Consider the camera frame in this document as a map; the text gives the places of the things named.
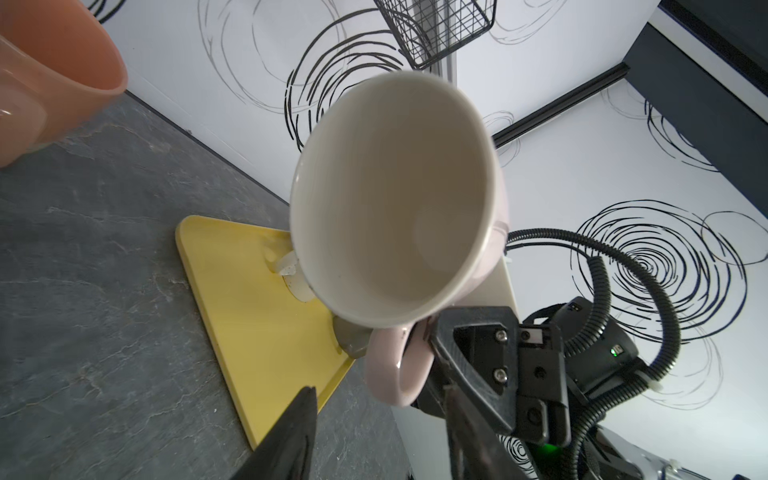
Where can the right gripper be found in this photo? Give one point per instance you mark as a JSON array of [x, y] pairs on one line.
[[519, 378]]

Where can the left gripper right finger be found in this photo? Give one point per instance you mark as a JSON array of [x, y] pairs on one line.
[[475, 452]]

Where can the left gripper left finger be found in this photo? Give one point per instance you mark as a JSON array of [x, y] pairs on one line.
[[287, 449]]

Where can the yellow plastic tray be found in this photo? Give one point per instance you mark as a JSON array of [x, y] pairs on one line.
[[268, 344]]

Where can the pink mug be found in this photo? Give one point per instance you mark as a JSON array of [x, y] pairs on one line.
[[398, 210]]

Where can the peach mug cream base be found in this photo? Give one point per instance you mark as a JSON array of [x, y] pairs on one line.
[[59, 67]]

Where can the large grey mug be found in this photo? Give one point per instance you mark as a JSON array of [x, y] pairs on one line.
[[353, 339]]

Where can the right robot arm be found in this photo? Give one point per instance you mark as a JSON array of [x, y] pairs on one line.
[[606, 455]]

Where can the black wire basket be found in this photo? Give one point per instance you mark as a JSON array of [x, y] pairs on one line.
[[428, 31]]

